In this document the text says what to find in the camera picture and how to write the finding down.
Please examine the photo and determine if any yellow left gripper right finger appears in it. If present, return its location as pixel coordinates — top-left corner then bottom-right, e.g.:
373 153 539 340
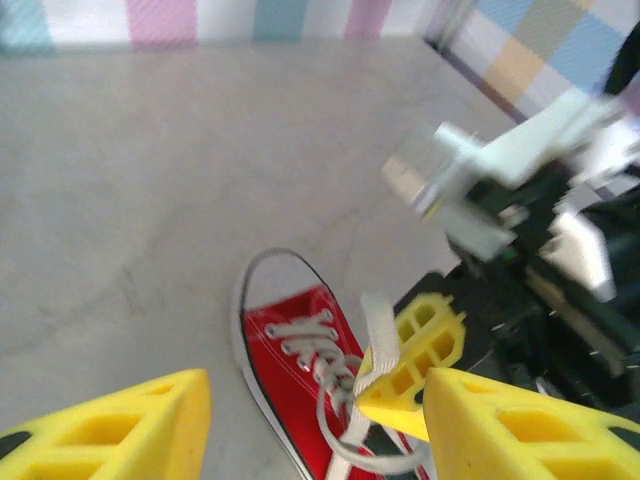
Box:
424 368 640 480

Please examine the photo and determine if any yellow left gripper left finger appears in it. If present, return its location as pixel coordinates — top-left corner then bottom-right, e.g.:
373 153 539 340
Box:
0 368 211 480

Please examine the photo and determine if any white shoelace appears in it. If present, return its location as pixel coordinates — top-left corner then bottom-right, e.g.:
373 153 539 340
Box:
264 292 431 476

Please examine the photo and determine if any red canvas sneaker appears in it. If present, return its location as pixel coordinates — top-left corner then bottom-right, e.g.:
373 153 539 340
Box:
232 247 436 480

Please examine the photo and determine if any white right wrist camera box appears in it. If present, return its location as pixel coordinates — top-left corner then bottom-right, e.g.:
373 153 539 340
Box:
382 94 640 261

